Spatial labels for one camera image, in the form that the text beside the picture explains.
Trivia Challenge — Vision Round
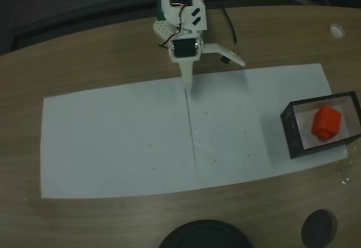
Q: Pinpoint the white paper sheet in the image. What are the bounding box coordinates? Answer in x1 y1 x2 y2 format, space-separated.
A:
184 63 350 188
41 77 198 200

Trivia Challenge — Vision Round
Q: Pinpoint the black round stand base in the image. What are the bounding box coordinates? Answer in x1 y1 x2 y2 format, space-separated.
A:
159 219 253 248

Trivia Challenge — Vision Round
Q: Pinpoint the round cable grommet hole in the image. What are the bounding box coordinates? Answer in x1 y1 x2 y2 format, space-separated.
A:
301 209 338 247

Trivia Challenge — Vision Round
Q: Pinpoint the white round cap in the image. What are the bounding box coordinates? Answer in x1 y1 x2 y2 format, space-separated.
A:
329 24 346 39

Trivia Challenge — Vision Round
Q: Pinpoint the black camera cable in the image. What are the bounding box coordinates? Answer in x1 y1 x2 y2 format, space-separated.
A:
221 7 239 55

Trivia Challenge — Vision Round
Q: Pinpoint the black box white inside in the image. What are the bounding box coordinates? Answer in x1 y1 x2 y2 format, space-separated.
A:
280 90 361 160

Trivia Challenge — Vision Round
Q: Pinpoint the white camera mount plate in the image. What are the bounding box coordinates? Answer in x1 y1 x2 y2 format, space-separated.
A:
202 43 246 68

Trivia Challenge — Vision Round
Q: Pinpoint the orange cube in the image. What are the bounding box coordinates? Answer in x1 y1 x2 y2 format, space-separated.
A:
311 105 343 141

